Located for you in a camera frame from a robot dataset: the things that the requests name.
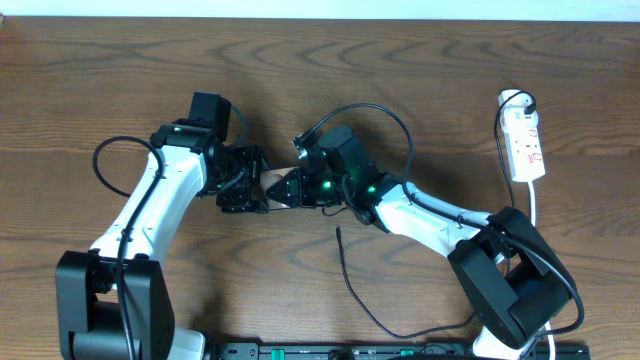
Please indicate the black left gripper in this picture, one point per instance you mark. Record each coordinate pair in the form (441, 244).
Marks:
(242, 199)

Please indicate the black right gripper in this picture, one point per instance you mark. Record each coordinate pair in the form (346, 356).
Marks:
(296, 179)

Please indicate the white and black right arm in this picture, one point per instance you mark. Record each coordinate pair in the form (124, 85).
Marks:
(511, 277)

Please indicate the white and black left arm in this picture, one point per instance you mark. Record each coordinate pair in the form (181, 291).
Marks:
(112, 300)

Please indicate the white power strip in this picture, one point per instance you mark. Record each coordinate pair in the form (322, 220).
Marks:
(519, 120)

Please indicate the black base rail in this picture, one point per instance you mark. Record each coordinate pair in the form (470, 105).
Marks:
(253, 351)

